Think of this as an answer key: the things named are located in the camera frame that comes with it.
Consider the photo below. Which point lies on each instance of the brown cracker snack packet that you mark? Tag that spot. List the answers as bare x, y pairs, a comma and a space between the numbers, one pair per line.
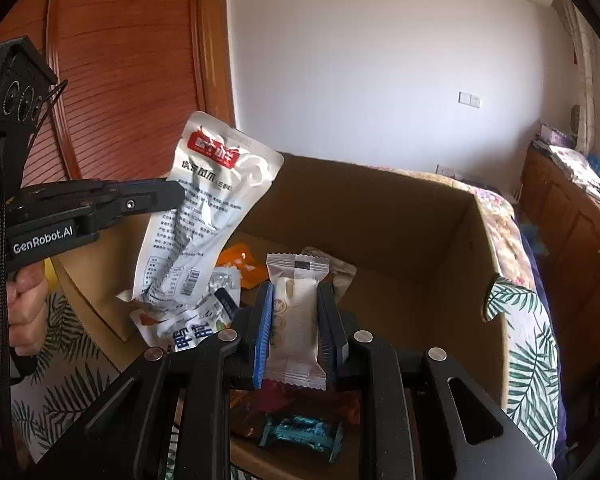
341, 274

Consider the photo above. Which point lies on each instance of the white blue duck gizzard pack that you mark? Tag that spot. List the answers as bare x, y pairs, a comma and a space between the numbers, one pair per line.
188, 328

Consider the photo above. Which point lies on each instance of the wooden louvered wardrobe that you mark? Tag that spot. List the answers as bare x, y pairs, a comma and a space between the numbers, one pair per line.
134, 72

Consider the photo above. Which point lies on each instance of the white wall switch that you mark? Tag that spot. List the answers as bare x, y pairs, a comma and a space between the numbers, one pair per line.
468, 99

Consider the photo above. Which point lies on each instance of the teal candy wrapper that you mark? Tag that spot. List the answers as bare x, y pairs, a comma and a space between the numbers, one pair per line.
316, 434

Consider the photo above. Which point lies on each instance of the orange snack packet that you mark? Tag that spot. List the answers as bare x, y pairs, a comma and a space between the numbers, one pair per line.
252, 271

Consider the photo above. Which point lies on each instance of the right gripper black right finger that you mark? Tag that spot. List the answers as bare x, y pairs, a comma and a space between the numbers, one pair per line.
334, 344

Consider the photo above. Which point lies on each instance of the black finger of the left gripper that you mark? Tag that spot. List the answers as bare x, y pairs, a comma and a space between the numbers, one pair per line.
145, 202

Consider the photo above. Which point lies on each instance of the white chicken feet snack pack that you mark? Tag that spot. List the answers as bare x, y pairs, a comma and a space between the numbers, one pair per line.
223, 173

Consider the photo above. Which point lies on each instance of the white red-bottom snack pack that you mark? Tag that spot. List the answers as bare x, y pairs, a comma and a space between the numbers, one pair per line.
225, 277

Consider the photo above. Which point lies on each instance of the person's left hand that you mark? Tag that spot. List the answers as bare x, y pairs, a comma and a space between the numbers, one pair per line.
27, 310

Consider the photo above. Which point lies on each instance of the white small cake packet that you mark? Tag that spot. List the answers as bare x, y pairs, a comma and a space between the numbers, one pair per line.
293, 347

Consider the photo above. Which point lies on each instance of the wooden window-side cabinet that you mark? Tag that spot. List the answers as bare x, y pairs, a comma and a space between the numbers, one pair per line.
568, 221

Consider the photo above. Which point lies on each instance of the pink chicken leg snack pack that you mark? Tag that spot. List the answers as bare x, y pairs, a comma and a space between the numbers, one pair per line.
250, 410

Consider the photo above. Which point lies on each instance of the brown cardboard box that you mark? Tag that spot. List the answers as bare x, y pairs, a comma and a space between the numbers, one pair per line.
424, 270

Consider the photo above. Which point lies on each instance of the patterned window curtain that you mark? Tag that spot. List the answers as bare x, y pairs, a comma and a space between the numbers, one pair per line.
582, 38

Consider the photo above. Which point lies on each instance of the folded cloth on cabinet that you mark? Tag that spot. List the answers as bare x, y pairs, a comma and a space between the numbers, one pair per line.
577, 169

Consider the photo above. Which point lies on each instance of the small round fan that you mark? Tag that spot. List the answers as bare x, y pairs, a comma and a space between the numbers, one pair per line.
574, 120

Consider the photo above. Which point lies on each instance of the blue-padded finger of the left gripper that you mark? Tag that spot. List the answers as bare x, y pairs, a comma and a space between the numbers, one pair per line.
148, 187

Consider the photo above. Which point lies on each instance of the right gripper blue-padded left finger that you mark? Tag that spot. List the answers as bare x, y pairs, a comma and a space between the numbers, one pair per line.
258, 333

